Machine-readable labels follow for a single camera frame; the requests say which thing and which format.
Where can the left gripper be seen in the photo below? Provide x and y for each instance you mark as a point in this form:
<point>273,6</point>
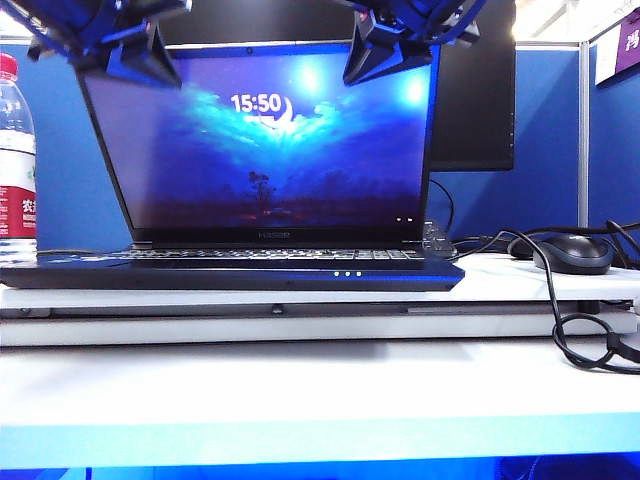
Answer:
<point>100,20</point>

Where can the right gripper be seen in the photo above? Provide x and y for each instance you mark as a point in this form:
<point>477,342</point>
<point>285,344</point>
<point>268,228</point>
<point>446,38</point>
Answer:
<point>425,17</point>

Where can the black laptop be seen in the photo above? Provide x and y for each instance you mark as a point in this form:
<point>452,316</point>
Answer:
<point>250,175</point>

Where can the black ASUS monitor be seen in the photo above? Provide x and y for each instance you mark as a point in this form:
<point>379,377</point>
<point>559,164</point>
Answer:
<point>475,100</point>

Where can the wide blue partition panel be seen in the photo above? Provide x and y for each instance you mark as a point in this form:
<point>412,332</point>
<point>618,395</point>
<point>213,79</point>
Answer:
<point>60,150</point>

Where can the water bottle with red label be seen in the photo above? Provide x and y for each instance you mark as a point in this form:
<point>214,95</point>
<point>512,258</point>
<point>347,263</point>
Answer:
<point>17,150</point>

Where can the black desktop keyboard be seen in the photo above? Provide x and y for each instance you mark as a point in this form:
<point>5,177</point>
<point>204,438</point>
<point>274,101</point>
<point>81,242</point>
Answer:
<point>437,242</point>

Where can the white and purple poster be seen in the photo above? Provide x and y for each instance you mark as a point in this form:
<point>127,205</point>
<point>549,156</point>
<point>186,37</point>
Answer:
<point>625,50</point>

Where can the narrow blue partition panel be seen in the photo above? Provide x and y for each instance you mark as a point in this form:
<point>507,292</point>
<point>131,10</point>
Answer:
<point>615,160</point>

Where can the white raised desk platform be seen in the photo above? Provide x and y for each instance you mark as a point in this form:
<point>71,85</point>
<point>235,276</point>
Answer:
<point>500,285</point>

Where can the black and grey computer mouse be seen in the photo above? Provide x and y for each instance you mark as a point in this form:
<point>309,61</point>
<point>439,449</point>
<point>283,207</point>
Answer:
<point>572,255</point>

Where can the grey metal partition post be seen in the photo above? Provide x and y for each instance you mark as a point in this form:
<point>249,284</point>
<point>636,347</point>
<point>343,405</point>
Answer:
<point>584,150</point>

